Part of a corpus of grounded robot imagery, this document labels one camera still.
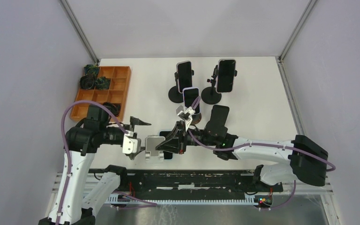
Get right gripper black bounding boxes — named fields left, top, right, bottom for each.
left=156, top=120, right=217, bottom=154

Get light blue cased phone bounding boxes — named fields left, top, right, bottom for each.
left=159, top=131, right=173, bottom=160

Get silver white phone stand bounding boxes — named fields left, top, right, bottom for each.
left=145, top=136, right=165, bottom=164

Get lilac cased phone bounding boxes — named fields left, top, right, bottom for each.
left=183, top=87, right=199, bottom=108

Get brown round base stand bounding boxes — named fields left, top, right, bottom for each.
left=191, top=113, right=202, bottom=125

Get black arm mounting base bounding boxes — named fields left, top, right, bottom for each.
left=98, top=169, right=284, bottom=201

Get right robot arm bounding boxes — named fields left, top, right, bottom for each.
left=156, top=121, right=330, bottom=191

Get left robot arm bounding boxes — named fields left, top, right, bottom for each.
left=39, top=100, right=148, bottom=225

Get black rear left stand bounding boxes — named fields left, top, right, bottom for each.
left=168, top=72, right=184, bottom=104

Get black stand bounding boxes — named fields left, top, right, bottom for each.
left=168, top=72, right=184, bottom=104
left=201, top=65, right=238, bottom=105

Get black phone on stand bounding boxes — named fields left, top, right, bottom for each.
left=209, top=105, right=230, bottom=126

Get black rear right stand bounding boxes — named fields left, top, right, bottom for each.
left=201, top=65, right=238, bottom=105

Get white cased rear left phone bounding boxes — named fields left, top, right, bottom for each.
left=176, top=61, right=193, bottom=93

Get white cased phone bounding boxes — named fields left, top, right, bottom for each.
left=216, top=59, right=236, bottom=93
left=176, top=61, right=193, bottom=93

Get white cased rear right phone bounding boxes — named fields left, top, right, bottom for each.
left=216, top=59, right=236, bottom=93

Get orange compartment tray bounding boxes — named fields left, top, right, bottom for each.
left=75, top=66, right=131, bottom=121

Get green bundle at corner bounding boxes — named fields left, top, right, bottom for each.
left=83, top=64, right=100, bottom=77

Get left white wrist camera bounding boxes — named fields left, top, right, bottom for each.
left=125, top=130, right=137, bottom=137

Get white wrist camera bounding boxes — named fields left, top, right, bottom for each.
left=125, top=130, right=137, bottom=137
left=176, top=105, right=195, bottom=122

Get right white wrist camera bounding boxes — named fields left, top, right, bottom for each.
left=176, top=105, right=195, bottom=122

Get black cable bundle in tray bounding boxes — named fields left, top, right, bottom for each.
left=103, top=102, right=122, bottom=118

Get green patterned cable bundle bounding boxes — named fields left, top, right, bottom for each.
left=95, top=76, right=112, bottom=90

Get dark coiled cable bundle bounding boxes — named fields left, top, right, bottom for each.
left=80, top=74, right=96, bottom=90

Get white slotted cable duct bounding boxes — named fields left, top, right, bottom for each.
left=105, top=194, right=271, bottom=208

